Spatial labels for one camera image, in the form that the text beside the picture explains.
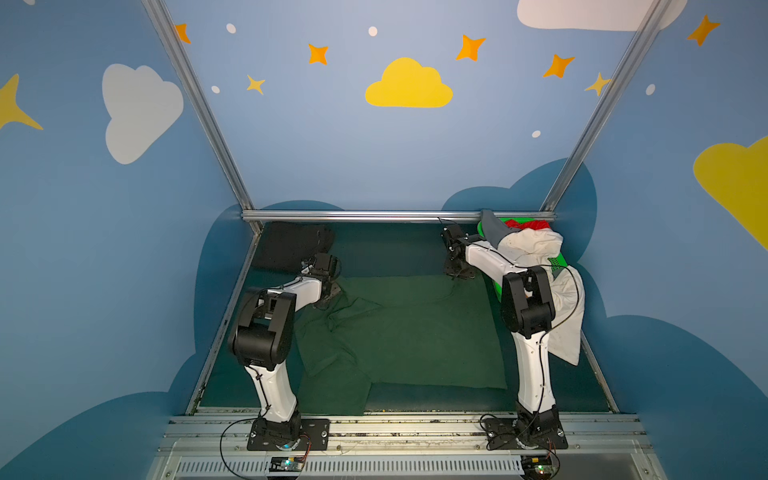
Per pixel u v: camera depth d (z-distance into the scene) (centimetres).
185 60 76
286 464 71
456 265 86
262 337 50
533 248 108
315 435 75
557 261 101
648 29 72
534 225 111
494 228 110
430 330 94
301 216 123
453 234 87
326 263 82
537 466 72
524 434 66
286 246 112
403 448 73
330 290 78
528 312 60
